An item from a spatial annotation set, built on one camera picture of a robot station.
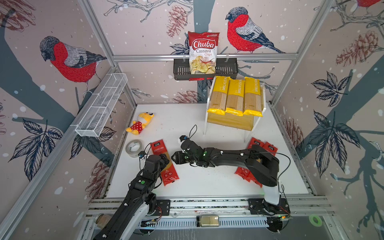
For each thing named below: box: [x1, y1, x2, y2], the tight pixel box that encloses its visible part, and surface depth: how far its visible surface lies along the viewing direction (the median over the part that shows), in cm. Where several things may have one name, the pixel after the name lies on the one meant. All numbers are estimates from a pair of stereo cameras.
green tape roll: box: [309, 214, 323, 227], surface depth 71 cm
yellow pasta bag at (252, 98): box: [243, 76, 263, 117], surface depth 76 cm
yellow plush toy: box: [125, 112, 155, 135], surface depth 104 cm
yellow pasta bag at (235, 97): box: [225, 78, 245, 117], surface depth 77 cm
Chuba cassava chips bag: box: [188, 31, 220, 75], surface depth 87 cm
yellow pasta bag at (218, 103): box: [206, 75, 230, 116], surface depth 78 cm
